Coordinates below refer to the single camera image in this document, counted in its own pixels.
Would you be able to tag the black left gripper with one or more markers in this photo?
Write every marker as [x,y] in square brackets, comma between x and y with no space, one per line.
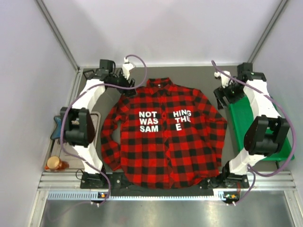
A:
[128,87]

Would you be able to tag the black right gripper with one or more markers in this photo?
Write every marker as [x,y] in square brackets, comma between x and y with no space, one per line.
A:
[222,93]

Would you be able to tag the red black plaid shirt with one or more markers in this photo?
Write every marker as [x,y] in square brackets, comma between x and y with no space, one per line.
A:
[165,136]

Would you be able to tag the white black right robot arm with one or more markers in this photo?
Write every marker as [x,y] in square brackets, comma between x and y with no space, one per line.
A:
[255,89]

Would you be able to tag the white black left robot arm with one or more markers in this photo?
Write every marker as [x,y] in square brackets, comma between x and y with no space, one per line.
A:
[77,132]

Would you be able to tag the small black brooch box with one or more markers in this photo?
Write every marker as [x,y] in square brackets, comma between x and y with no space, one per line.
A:
[88,74]

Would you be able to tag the green plastic bin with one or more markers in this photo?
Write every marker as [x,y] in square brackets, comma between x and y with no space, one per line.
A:
[260,134]

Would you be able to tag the blue star-shaped dish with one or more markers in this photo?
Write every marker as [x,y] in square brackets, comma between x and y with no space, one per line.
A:
[57,131]

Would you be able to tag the orange brown cup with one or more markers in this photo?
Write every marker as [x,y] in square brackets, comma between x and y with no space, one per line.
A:
[54,163]

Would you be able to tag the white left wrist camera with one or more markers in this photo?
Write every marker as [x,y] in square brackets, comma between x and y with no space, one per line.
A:
[127,67]

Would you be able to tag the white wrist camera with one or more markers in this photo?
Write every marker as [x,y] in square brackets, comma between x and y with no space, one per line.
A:
[127,67]
[225,81]

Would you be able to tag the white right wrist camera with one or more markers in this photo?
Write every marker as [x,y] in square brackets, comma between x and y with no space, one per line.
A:
[225,81]

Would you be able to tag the slotted grey cable duct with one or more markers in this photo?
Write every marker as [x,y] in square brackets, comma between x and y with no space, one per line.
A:
[101,196]

